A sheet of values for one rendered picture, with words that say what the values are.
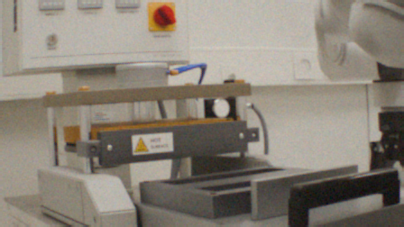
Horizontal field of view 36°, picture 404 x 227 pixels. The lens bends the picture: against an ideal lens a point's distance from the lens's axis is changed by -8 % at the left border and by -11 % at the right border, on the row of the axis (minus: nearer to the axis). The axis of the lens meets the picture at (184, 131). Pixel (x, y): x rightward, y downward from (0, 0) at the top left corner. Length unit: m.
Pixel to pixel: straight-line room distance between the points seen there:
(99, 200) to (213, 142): 0.23
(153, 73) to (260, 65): 0.73
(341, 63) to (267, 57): 0.65
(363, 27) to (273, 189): 0.19
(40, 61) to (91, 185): 0.34
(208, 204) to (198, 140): 0.27
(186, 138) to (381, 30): 0.39
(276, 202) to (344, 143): 1.23
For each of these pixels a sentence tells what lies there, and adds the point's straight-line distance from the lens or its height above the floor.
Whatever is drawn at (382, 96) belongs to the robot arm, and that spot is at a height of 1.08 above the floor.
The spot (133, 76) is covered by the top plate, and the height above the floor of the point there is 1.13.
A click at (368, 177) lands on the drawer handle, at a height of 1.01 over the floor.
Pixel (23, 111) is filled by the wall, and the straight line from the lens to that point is 1.56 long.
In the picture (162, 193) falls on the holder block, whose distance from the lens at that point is 0.78.
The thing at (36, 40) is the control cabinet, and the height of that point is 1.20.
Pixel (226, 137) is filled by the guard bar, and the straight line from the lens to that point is 0.98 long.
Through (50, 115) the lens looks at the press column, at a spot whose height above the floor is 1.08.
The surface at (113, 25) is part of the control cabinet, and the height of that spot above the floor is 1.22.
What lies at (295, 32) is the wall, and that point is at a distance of 1.82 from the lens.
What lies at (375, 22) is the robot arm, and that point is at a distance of 0.67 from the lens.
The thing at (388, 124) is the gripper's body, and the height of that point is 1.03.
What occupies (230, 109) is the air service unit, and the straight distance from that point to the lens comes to 1.24.
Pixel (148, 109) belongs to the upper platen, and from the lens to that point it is 1.01.
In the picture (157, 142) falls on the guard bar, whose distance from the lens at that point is 0.92.
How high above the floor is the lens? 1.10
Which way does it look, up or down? 3 degrees down
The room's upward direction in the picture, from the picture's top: 3 degrees counter-clockwise
